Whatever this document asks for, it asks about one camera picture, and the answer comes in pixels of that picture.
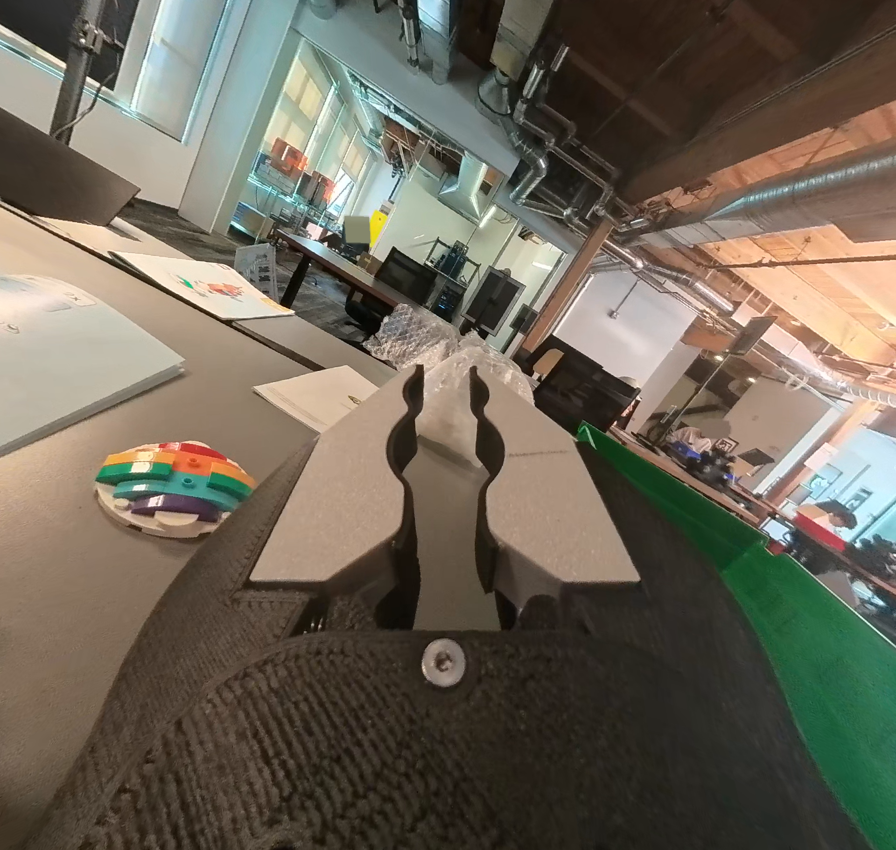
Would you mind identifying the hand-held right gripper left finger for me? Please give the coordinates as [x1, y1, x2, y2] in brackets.
[248, 366, 425, 630]

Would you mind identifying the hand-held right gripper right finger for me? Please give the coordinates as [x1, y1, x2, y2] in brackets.
[469, 367, 641, 630]

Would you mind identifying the green plastic bin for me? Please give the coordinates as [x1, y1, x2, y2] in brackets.
[575, 422, 896, 850]

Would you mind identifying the round rainbow lego build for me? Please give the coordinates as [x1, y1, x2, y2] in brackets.
[93, 439, 258, 539]

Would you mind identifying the white paper sheet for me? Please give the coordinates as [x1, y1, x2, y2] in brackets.
[253, 366, 382, 434]

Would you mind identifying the cluttered wooden desk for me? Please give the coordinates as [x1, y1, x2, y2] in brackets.
[609, 426, 778, 525]

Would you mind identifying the clear bubble wrap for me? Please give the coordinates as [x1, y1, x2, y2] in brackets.
[369, 302, 536, 455]

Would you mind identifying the black screen on stand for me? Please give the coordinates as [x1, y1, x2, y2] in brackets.
[462, 267, 526, 336]

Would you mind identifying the black office chair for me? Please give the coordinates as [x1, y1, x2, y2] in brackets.
[374, 246, 438, 305]

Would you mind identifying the white booklet with colourful picture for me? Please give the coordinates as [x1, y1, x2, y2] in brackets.
[110, 250, 296, 321]

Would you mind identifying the white folded leaflet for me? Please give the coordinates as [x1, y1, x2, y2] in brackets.
[234, 243, 281, 298]

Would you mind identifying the long office table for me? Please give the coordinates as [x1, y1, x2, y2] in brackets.
[273, 229, 421, 336]

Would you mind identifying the open light blue instruction booklet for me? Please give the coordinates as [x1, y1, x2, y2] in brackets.
[0, 274, 186, 455]

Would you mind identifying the dark grey flat panel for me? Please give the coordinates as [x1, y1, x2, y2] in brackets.
[0, 108, 141, 227]

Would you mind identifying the black stand pole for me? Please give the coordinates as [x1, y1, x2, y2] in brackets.
[49, 0, 116, 144]

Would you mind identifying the black monitor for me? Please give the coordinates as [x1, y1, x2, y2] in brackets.
[0, 0, 151, 77]

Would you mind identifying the wooden support post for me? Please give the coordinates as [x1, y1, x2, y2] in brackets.
[521, 216, 613, 357]

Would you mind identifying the silver ventilation duct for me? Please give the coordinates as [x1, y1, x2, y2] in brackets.
[630, 139, 896, 249]

